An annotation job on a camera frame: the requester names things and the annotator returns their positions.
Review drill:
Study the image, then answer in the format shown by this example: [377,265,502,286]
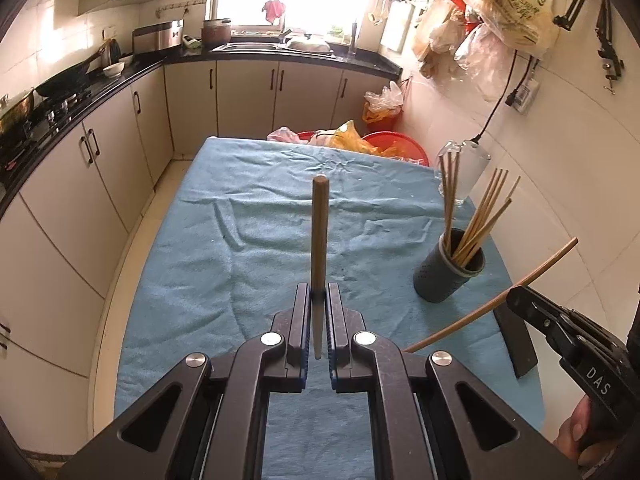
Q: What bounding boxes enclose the brown clay pot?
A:
[201,18,232,45]

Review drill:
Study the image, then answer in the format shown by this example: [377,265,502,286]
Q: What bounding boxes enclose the blue tablecloth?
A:
[114,137,546,480]

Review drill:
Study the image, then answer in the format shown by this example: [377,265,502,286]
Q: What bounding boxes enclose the black clamp mount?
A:
[552,0,626,93]

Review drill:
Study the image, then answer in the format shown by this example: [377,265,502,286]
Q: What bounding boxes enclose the metal pan lid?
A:
[282,35,333,55]

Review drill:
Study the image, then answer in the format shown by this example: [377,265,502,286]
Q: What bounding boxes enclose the wooden chopstick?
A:
[402,237,580,353]
[310,175,330,361]

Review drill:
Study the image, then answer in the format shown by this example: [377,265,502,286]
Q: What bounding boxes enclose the stainless steel countertop appliance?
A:
[131,18,185,55]

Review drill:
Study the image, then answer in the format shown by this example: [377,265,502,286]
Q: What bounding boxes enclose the white cutting board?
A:
[380,0,416,53]

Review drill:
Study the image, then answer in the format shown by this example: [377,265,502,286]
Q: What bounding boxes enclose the orange bin with plastic bag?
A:
[362,81,405,133]

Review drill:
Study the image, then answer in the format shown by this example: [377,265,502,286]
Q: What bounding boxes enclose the yellow plastic bag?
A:
[327,120,401,157]

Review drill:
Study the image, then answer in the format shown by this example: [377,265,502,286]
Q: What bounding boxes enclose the dark grey utensil holder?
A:
[413,228,487,304]

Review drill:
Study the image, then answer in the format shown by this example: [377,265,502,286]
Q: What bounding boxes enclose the clear glass mug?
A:
[436,139,492,206]

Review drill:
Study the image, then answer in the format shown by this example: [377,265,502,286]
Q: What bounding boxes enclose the beige base cabinets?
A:
[0,57,401,376]

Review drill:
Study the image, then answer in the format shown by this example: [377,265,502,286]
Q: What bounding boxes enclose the steel pot with lid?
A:
[0,87,38,136]

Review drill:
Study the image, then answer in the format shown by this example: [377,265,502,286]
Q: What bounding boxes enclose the pink plastic bag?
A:
[267,126,306,143]

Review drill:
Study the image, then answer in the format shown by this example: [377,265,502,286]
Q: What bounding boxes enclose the black kitchen countertop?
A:
[0,42,403,216]

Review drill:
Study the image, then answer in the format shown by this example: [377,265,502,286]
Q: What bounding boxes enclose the bundle of hanging plastic bags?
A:
[411,0,561,103]

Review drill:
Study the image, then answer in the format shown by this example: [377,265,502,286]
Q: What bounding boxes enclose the person's right hand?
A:
[552,394,597,467]

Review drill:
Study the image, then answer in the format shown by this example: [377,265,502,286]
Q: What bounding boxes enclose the bunch of chopsticks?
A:
[438,151,522,267]

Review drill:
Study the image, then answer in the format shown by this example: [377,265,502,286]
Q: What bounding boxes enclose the white wall power socket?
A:
[515,77,541,113]

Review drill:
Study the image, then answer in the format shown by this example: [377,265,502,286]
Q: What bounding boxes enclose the gas stove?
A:
[0,87,93,161]

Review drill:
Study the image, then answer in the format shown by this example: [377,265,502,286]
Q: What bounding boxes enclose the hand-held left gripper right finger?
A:
[325,282,583,480]

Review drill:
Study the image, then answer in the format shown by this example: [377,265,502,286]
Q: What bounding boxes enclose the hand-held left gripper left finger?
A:
[57,282,312,480]

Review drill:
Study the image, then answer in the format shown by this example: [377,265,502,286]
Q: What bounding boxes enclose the red cloth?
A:
[262,0,287,25]

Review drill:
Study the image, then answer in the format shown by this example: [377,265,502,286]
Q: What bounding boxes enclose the black wok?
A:
[35,40,113,98]

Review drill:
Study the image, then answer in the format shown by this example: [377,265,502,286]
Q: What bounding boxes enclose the black power cable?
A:
[470,52,521,143]

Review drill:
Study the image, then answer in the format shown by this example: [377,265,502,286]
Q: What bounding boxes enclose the steel kitchen sink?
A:
[212,40,281,53]

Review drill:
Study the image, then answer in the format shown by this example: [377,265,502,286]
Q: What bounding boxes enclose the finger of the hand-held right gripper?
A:
[506,285,585,359]

